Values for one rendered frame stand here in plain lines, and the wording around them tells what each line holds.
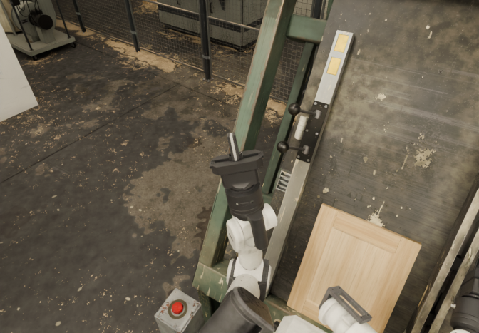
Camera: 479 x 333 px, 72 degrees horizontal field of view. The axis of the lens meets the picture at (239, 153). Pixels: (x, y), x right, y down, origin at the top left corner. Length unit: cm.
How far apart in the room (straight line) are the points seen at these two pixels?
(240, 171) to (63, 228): 230
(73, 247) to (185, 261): 84
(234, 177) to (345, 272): 60
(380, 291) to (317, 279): 20
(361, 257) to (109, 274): 181
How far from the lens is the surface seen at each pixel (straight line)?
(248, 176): 75
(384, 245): 116
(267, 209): 86
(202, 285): 142
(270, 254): 124
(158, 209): 279
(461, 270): 112
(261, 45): 116
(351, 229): 115
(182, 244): 254
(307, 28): 121
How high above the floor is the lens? 209
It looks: 41 degrees down
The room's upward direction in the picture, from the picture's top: straight up
